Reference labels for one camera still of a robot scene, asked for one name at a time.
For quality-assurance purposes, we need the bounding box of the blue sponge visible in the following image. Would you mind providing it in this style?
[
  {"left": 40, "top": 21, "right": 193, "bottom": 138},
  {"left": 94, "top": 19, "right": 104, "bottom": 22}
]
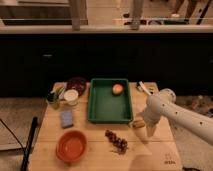
[{"left": 60, "top": 111, "right": 73, "bottom": 128}]

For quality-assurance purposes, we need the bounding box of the black pole stand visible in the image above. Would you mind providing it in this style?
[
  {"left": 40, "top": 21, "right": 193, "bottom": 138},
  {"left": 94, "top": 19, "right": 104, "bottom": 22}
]
[{"left": 20, "top": 117, "right": 38, "bottom": 171}]

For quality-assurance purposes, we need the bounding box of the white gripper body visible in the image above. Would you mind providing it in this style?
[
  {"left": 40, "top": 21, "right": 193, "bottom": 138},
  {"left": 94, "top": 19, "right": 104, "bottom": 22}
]
[{"left": 141, "top": 101, "right": 164, "bottom": 127}]

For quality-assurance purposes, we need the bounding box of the red orange bowl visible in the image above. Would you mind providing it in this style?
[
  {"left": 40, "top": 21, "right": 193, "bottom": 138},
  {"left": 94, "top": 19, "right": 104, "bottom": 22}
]
[{"left": 56, "top": 130, "right": 87, "bottom": 163}]

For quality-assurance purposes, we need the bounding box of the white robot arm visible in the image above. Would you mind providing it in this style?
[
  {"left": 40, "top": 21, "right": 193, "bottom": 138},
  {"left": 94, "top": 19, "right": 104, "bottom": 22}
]
[{"left": 141, "top": 89, "right": 213, "bottom": 146}]

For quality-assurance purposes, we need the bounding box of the yellow banana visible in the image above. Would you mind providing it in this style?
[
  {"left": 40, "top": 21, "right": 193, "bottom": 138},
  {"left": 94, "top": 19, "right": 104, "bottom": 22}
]
[{"left": 132, "top": 120, "right": 146, "bottom": 129}]

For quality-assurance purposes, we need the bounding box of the orange peach fruit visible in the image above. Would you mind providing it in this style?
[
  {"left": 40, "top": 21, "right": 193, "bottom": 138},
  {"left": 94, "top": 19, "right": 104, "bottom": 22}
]
[{"left": 112, "top": 84, "right": 123, "bottom": 95}]

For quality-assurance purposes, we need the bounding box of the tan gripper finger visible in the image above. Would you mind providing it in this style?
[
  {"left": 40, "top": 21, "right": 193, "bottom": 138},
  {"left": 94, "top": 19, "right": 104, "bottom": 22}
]
[{"left": 146, "top": 125, "right": 156, "bottom": 137}]

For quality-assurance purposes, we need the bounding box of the green yellow cup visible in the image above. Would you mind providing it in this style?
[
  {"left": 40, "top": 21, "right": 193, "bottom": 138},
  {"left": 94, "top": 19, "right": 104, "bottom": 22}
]
[{"left": 46, "top": 86, "right": 65, "bottom": 110}]

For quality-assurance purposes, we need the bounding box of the dark red bowl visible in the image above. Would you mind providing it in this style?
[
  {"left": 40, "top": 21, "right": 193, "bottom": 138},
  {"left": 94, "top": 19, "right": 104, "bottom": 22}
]
[{"left": 66, "top": 77, "right": 86, "bottom": 96}]

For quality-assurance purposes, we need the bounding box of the green plastic tray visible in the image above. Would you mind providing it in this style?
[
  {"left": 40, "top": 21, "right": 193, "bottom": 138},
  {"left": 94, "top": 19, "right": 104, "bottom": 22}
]
[{"left": 87, "top": 78, "right": 133, "bottom": 124}]

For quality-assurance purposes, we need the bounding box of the dark purple grape bunch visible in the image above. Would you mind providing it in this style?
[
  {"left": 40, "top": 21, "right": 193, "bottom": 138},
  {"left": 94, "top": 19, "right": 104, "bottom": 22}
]
[{"left": 105, "top": 130, "right": 128, "bottom": 154}]

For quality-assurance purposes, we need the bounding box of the black cable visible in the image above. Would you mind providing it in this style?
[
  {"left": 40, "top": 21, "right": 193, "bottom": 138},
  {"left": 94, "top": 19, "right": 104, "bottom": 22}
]
[{"left": 0, "top": 118, "right": 26, "bottom": 151}]

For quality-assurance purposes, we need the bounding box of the white cup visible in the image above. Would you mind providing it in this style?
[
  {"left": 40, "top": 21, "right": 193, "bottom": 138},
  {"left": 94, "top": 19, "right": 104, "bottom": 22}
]
[{"left": 64, "top": 89, "right": 78, "bottom": 106}]

